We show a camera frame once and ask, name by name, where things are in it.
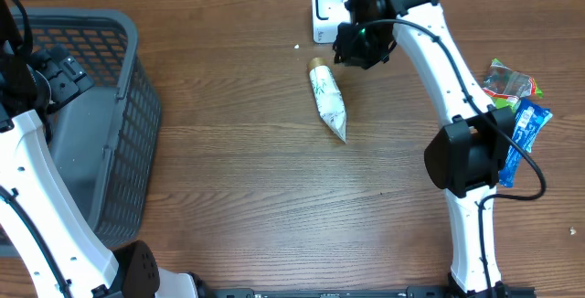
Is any white tube with gold cap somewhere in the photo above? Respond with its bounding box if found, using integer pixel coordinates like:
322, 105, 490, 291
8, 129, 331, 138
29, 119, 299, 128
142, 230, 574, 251
307, 58, 347, 143

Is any green clear snack bag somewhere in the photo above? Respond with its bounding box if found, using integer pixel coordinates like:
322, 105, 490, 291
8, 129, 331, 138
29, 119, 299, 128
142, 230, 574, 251
482, 59, 543, 112

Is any blue snack packet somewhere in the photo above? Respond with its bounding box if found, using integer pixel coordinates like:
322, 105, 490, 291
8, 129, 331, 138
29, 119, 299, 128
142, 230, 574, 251
499, 99, 553, 187

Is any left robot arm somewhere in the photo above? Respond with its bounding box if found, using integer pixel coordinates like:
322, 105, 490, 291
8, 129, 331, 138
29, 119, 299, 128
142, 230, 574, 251
1, 0, 207, 297

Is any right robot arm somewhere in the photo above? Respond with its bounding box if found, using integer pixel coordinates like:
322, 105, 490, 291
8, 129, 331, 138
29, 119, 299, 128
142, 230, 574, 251
334, 0, 515, 297

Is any white barcode scanner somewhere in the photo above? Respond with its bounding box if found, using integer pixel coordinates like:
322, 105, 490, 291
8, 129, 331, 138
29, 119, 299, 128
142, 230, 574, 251
312, 0, 351, 44

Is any grey plastic mesh basket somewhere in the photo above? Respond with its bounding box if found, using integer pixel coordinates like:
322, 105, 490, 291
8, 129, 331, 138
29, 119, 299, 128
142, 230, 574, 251
27, 7, 161, 248

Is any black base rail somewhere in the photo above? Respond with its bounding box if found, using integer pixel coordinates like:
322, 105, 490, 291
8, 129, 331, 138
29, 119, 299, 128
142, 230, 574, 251
203, 286, 536, 298

